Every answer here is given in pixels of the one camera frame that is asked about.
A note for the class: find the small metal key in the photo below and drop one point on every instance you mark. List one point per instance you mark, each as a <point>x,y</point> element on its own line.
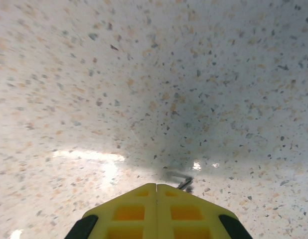
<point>185,184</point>

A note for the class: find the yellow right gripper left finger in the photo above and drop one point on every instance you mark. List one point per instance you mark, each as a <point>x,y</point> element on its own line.
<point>129,199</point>

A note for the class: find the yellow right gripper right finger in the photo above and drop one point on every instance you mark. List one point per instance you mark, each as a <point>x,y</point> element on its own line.
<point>186,199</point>

